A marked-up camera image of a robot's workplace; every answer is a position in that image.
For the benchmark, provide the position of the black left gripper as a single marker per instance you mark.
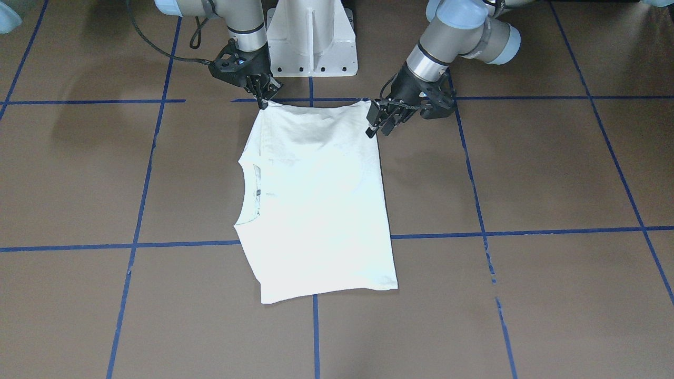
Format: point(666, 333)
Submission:
point(406, 88)

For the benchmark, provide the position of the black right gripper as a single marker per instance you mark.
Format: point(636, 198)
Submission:
point(256, 69)

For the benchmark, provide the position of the cream long-sleeve cat shirt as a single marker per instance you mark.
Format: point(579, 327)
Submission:
point(313, 218)

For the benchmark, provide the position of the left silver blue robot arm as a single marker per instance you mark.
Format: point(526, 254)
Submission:
point(467, 29)

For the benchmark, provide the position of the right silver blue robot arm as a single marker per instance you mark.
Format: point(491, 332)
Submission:
point(244, 20)

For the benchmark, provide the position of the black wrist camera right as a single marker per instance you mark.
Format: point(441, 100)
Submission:
point(231, 70)

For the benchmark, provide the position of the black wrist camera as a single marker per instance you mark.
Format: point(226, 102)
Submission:
point(231, 70)
point(439, 105)

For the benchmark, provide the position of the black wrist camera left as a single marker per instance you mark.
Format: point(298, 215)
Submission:
point(439, 105)

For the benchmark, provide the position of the white camera post base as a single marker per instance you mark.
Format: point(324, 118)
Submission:
point(311, 39)

